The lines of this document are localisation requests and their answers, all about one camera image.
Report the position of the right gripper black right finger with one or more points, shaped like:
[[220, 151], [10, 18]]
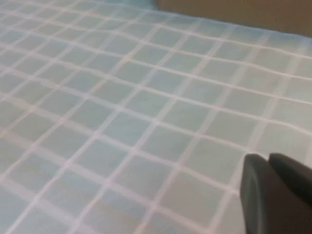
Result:
[[297, 180]]

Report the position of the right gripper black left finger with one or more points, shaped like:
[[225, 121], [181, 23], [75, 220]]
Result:
[[258, 195]]

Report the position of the brown cardboard shoe box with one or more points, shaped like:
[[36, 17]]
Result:
[[243, 12]]

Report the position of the green white checkered tablecloth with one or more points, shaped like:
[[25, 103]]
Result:
[[122, 122]]

